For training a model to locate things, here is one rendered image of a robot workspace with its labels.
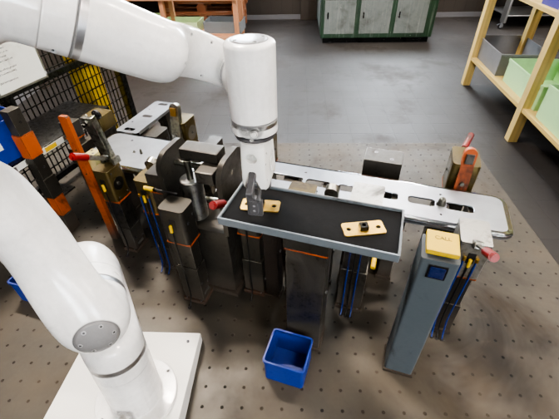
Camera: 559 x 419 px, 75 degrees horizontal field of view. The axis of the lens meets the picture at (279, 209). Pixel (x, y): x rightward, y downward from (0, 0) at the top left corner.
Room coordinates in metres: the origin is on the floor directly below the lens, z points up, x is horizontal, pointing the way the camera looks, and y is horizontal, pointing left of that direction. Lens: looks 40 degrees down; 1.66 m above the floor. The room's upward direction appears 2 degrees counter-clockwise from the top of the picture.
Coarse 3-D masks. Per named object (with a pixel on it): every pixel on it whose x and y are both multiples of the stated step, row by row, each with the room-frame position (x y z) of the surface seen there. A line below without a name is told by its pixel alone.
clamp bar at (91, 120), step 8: (96, 112) 0.99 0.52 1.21; (88, 120) 0.95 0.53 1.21; (96, 120) 0.97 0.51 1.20; (88, 128) 0.96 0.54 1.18; (96, 128) 0.96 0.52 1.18; (96, 136) 0.96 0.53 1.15; (104, 136) 0.97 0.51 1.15; (96, 144) 0.97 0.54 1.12; (104, 144) 0.96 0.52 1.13; (104, 152) 0.97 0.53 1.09; (112, 152) 0.98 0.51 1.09; (104, 160) 0.98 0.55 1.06
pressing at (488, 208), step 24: (120, 144) 1.18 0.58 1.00; (144, 144) 1.18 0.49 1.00; (144, 168) 1.02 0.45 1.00; (192, 168) 1.01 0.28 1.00; (288, 168) 0.99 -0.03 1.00; (312, 168) 0.99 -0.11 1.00; (408, 192) 0.85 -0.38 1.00; (432, 192) 0.84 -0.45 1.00; (456, 192) 0.84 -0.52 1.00; (408, 216) 0.74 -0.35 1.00; (432, 216) 0.74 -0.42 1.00; (456, 216) 0.73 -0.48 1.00; (480, 216) 0.73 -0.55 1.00; (504, 216) 0.73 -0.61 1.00
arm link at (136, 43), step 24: (96, 0) 0.49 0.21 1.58; (120, 0) 0.52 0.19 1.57; (96, 24) 0.48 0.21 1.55; (120, 24) 0.49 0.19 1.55; (144, 24) 0.51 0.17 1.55; (168, 24) 0.54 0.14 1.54; (72, 48) 0.47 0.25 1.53; (96, 48) 0.47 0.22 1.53; (120, 48) 0.48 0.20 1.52; (144, 48) 0.50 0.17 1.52; (168, 48) 0.51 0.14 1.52; (192, 48) 0.62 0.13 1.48; (216, 48) 0.66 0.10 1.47; (144, 72) 0.50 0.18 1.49; (168, 72) 0.51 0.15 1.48; (192, 72) 0.63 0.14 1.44; (216, 72) 0.65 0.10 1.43
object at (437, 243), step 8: (432, 232) 0.51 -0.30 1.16; (440, 232) 0.51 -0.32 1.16; (432, 240) 0.49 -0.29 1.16; (440, 240) 0.49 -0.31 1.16; (448, 240) 0.49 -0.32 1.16; (456, 240) 0.49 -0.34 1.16; (432, 248) 0.47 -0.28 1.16; (440, 248) 0.47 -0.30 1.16; (448, 248) 0.47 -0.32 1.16; (456, 248) 0.47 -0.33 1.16; (448, 256) 0.45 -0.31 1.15; (456, 256) 0.45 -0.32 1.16
